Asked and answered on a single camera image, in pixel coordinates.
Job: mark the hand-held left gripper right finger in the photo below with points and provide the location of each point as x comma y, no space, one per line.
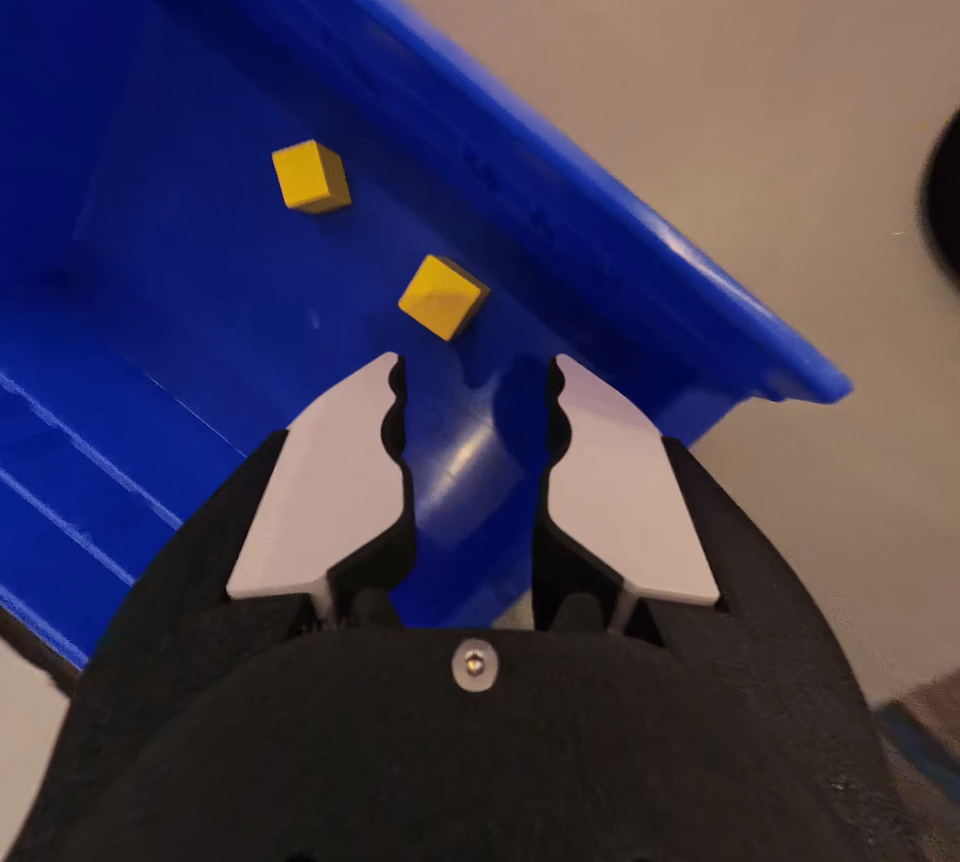
630,510

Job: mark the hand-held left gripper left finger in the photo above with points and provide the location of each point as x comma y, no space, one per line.
322,502

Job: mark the blue plastic bin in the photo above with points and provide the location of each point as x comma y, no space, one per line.
187,315

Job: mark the yellow wooden cube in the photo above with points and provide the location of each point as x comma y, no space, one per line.
442,296
307,176

